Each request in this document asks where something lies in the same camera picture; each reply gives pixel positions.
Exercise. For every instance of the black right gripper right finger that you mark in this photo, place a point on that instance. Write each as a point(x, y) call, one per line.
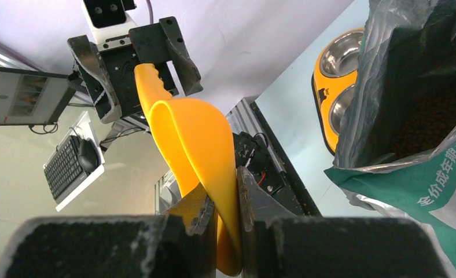
point(279, 243)

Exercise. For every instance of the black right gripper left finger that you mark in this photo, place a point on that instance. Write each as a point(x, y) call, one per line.
point(180, 242)

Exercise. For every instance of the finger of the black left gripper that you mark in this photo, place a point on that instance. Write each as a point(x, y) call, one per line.
point(93, 72)
point(160, 43)

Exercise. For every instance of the yellow plastic scoop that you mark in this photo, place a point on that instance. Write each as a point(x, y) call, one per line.
point(229, 256)

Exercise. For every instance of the green white pet food bag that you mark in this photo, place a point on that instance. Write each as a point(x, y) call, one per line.
point(409, 50)

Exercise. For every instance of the yellow double pet bowl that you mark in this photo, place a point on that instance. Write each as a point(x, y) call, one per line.
point(333, 82)

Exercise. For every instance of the brown pet food kibble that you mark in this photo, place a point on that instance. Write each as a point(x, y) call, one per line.
point(427, 124)

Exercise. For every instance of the white keyboard tray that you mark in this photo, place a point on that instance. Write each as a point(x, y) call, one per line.
point(83, 129)

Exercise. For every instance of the grey monitor screen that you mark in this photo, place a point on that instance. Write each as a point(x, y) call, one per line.
point(32, 97)

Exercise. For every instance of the black computer mouse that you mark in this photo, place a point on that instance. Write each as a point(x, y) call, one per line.
point(87, 155)

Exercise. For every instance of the black computer keyboard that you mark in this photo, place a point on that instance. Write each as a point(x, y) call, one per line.
point(63, 172)

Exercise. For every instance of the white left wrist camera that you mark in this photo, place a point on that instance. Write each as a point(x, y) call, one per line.
point(109, 22)

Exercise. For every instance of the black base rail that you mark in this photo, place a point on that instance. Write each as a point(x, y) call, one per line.
point(258, 149)

